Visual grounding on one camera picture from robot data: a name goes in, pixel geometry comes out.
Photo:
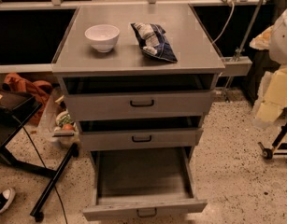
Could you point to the orange fabric bag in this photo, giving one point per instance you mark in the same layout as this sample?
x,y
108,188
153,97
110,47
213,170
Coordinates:
x,y
40,89

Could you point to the grey middle drawer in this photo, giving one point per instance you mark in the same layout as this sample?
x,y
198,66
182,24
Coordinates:
x,y
140,133

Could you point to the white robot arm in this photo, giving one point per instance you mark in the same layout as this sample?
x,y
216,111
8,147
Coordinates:
x,y
273,88

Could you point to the metal clamp pole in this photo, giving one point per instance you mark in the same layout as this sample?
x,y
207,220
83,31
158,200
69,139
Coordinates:
x,y
235,60

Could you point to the grey drawer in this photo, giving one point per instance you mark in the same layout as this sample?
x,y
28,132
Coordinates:
x,y
130,97
140,133
142,183

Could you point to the black white sneaker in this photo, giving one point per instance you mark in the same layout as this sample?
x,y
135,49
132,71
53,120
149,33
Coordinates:
x,y
6,199

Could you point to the grey drawer cabinet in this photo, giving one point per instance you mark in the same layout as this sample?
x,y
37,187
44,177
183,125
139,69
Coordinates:
x,y
195,54

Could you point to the grey bottom drawer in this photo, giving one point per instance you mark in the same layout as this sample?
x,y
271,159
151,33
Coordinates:
x,y
142,183

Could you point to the black tripod with wheel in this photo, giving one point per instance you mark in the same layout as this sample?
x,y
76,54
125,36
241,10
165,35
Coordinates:
x,y
278,146

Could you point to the clear plastic bin with items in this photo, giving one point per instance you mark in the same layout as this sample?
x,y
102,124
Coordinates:
x,y
56,126

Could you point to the white ceramic bowl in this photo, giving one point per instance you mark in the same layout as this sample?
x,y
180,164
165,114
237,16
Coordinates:
x,y
102,37

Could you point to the blue white chip bag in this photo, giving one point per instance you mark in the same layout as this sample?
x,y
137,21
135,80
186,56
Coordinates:
x,y
153,42

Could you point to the grey top drawer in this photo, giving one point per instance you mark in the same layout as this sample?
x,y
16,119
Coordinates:
x,y
130,97

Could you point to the black metal stand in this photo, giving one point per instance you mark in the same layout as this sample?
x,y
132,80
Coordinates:
x,y
16,108

